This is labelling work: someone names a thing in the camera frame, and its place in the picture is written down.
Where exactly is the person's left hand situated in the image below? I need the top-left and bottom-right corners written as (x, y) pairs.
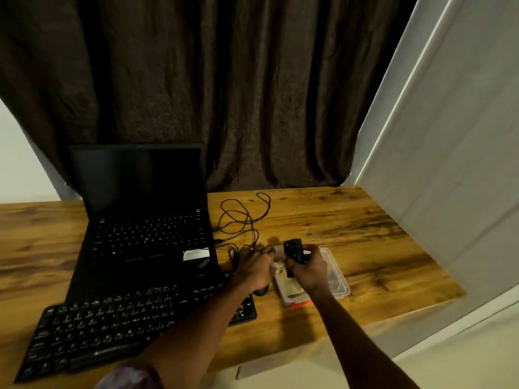
top-left (234, 245), bottom-right (277, 294)

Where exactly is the person's right hand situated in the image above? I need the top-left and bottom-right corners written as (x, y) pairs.
top-left (285, 244), bottom-right (330, 299)

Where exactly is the small black device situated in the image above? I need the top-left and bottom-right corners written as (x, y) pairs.
top-left (282, 238), bottom-right (310, 278)

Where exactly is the person's left forearm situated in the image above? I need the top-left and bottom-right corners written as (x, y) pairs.
top-left (136, 276), bottom-right (263, 389)

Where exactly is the person's right forearm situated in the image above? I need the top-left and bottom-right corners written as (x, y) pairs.
top-left (306, 288), bottom-right (421, 389)

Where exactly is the clear plastic container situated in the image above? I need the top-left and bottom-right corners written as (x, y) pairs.
top-left (272, 246), bottom-right (352, 308)

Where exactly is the black laptop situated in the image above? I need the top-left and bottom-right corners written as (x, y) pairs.
top-left (65, 143), bottom-right (222, 305)

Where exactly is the black keyboard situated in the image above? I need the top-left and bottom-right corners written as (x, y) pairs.
top-left (14, 271), bottom-right (258, 384)

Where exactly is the dark brown curtain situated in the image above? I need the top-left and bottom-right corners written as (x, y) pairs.
top-left (0, 0), bottom-right (421, 193)

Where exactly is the patterned sleeve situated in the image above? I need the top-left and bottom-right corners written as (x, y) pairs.
top-left (95, 360), bottom-right (165, 389)

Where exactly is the black cable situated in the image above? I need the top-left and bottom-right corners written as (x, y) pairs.
top-left (212, 192), bottom-right (272, 273)

